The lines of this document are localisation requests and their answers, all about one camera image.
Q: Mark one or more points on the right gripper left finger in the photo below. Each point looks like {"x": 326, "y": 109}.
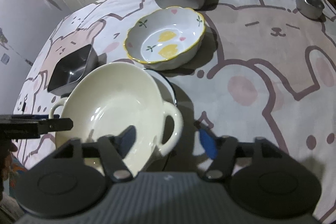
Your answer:
{"x": 112, "y": 150}

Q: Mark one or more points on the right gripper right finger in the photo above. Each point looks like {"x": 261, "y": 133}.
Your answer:
{"x": 221, "y": 150}

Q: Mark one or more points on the cream two-handled bowl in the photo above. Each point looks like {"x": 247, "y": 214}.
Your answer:
{"x": 114, "y": 97}

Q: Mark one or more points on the yellow rimmed lemon bowl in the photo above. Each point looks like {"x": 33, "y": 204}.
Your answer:
{"x": 166, "y": 39}

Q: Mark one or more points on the small round steel bowl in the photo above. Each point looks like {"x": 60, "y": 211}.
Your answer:
{"x": 311, "y": 9}

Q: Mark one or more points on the cartoon bear tablecloth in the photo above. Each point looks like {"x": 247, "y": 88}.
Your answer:
{"x": 263, "y": 69}

